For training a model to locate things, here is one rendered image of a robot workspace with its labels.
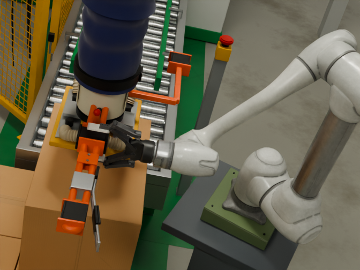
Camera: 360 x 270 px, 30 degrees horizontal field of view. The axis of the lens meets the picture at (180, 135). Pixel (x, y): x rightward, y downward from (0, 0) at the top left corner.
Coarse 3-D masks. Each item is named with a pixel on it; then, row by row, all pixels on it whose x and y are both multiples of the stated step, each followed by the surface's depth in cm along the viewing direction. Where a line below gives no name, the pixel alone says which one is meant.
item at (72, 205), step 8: (64, 200) 188; (72, 200) 188; (64, 208) 185; (72, 208) 186; (80, 208) 186; (64, 216) 183; (72, 216) 183; (80, 216) 184; (72, 224) 183; (80, 224) 182; (64, 232) 185; (80, 232) 184
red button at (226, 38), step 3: (222, 36) 324; (225, 36) 325; (228, 36) 325; (219, 39) 324; (222, 39) 322; (225, 39) 323; (228, 39) 323; (231, 39) 324; (222, 42) 322; (225, 42) 322; (228, 42) 322; (231, 42) 323; (222, 45) 325; (225, 45) 324; (228, 45) 323
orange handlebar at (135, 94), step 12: (180, 72) 253; (180, 84) 247; (132, 96) 238; (144, 96) 238; (156, 96) 238; (168, 96) 239; (96, 108) 227; (108, 108) 228; (84, 144) 210; (84, 156) 205; (96, 156) 206; (84, 168) 204; (72, 192) 192; (84, 192) 194; (72, 228) 182
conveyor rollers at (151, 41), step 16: (160, 0) 450; (176, 0) 452; (80, 16) 411; (160, 16) 430; (176, 16) 437; (160, 32) 415; (144, 48) 401; (64, 64) 368; (144, 64) 386; (64, 80) 354; (144, 80) 372; (48, 112) 333; (144, 112) 352; (160, 112) 352; (160, 128) 339
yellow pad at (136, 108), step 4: (136, 100) 254; (140, 100) 255; (128, 104) 246; (136, 104) 251; (140, 104) 253; (128, 108) 244; (132, 108) 249; (136, 108) 250; (140, 108) 251; (136, 112) 248; (136, 116) 247; (136, 120) 245; (136, 124) 243; (136, 128) 241; (112, 136) 234; (108, 148) 229; (108, 152) 228; (112, 152) 228; (116, 152) 229
